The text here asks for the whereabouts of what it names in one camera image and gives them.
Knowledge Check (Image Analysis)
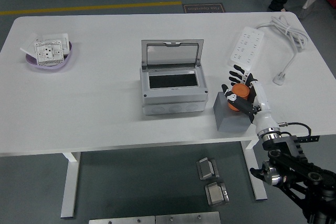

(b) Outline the white printed socket module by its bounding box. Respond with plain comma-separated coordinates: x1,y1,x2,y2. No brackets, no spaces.
33,39,65,67

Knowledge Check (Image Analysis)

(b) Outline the flat metal plate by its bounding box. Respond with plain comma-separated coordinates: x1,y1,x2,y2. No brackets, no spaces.
155,211,221,224
88,215,156,224

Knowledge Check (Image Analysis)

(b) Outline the purple shallow bowl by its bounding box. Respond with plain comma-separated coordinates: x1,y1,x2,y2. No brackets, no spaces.
25,40,74,71

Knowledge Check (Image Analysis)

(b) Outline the orange cylinder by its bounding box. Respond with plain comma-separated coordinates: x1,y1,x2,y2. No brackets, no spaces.
227,83,250,112

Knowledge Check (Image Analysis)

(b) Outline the brown floor sign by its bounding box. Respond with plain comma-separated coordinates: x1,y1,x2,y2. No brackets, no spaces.
183,3,226,14

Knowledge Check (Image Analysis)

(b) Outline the yellow floor tape line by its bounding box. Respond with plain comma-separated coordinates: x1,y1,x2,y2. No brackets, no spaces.
0,1,183,16

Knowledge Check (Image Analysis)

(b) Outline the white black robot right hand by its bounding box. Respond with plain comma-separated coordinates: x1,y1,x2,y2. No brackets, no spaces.
221,63,279,136

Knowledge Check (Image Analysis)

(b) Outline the small metal block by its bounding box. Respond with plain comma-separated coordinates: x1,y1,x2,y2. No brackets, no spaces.
196,157,220,181
204,181,230,206

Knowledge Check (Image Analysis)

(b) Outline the grey cube with round hole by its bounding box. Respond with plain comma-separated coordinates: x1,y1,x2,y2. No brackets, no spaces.
213,90,257,133

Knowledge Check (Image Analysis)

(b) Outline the white table leg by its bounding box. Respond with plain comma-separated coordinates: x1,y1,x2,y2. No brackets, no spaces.
240,140,268,200
60,152,81,219

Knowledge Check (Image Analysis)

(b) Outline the white flat cover plate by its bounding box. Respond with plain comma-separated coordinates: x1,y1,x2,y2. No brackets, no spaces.
19,33,39,58

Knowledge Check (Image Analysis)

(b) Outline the black table control panel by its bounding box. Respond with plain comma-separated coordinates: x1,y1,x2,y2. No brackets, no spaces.
299,135,321,143

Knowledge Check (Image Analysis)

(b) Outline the white square switch plate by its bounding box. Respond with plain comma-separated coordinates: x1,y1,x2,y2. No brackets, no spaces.
41,33,73,54

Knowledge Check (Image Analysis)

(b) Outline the grey box with clear lid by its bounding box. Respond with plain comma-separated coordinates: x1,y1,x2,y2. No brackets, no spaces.
139,39,209,116

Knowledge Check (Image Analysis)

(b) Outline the white power cable with plug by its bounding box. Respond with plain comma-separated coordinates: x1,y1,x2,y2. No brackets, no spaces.
256,15,309,87

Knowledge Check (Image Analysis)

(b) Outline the white power strip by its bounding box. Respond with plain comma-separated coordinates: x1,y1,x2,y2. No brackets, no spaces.
227,26,265,72

